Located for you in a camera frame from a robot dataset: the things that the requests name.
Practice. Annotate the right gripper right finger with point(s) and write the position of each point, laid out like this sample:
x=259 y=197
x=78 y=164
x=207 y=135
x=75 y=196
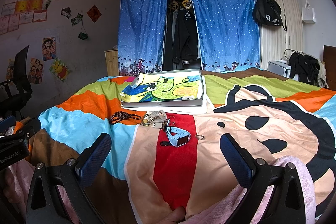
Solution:
x=286 y=202

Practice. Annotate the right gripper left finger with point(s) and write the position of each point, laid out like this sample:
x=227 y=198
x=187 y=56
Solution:
x=45 y=204

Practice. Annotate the light blue smart watch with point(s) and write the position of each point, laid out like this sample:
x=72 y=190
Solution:
x=177 y=137

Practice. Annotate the beige plastic hair clip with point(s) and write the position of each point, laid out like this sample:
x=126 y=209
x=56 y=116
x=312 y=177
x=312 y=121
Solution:
x=155 y=119

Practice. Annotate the person's hand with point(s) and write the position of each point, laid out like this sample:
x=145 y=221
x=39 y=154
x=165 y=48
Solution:
x=176 y=216

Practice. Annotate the black office chair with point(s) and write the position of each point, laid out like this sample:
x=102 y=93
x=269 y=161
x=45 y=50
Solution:
x=13 y=104

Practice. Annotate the family cartoon poster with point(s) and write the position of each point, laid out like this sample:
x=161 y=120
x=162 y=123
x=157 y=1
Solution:
x=35 y=71

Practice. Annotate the yellow bear poster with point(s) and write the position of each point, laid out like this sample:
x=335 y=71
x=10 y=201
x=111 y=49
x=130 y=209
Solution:
x=59 y=69

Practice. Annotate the anime poster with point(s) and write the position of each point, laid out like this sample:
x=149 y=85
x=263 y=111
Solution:
x=49 y=48

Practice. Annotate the colourful cartoon bed cover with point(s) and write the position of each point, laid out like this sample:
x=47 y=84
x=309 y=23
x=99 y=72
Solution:
x=142 y=182

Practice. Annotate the small black hanging purse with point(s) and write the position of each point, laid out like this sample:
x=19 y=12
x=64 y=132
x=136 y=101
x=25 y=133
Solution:
x=83 y=34

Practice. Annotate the wooden cabinet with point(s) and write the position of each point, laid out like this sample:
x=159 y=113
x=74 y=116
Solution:
x=111 y=58

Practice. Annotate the dark clothes pile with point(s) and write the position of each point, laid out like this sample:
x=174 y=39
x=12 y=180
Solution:
x=309 y=69

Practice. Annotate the white small appliance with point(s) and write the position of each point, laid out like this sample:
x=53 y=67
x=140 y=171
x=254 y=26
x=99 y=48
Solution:
x=281 y=68

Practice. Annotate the white tray with frog towel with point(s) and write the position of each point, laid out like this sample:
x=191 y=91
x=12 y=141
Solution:
x=181 y=88

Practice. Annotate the white tall cupboard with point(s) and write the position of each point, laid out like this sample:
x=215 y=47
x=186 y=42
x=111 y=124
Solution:
x=277 y=42

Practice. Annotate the white paper gift bag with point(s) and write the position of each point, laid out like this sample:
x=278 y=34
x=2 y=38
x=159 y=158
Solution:
x=308 y=13

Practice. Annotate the blue curtained fabric wardrobe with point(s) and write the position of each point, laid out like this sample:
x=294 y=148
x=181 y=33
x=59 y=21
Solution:
x=164 y=35

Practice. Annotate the wall certificates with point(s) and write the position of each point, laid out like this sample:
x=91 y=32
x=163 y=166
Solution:
x=18 y=12

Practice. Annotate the wall photos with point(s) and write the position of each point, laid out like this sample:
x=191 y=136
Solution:
x=74 y=19

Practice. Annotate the red diamond wall paper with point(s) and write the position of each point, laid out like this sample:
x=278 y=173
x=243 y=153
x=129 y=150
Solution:
x=94 y=13

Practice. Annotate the black drawstring bag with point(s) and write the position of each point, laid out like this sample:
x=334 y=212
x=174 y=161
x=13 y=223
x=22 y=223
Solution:
x=268 y=12

